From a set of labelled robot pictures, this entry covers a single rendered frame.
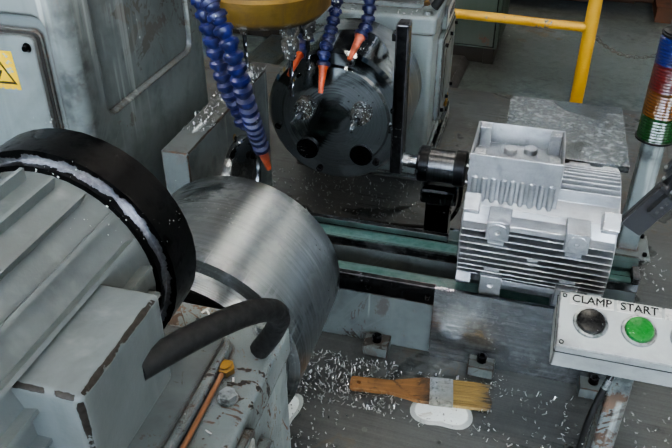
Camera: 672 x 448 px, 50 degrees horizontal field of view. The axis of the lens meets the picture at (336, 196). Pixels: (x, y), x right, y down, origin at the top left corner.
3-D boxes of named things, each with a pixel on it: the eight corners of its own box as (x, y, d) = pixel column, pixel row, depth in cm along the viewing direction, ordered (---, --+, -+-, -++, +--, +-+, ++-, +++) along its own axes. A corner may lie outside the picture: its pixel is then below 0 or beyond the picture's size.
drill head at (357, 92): (255, 191, 130) (246, 60, 116) (320, 98, 163) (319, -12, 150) (391, 212, 124) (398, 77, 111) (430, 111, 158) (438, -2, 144)
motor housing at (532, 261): (450, 305, 103) (463, 193, 93) (467, 231, 118) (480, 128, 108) (596, 332, 98) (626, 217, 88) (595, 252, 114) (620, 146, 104)
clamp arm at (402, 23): (385, 173, 120) (391, 24, 106) (389, 164, 122) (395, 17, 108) (406, 176, 119) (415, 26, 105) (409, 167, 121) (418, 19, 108)
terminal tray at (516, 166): (464, 200, 98) (470, 154, 94) (474, 163, 107) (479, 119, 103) (555, 214, 95) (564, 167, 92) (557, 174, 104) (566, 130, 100)
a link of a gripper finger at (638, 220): (680, 197, 89) (681, 200, 88) (639, 233, 93) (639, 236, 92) (660, 184, 89) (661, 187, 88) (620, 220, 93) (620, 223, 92)
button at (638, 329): (621, 345, 78) (625, 337, 77) (622, 320, 80) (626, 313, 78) (651, 350, 77) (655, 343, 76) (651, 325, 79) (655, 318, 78)
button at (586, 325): (573, 336, 79) (576, 329, 78) (575, 312, 81) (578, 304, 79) (602, 341, 78) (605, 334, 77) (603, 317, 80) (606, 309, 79)
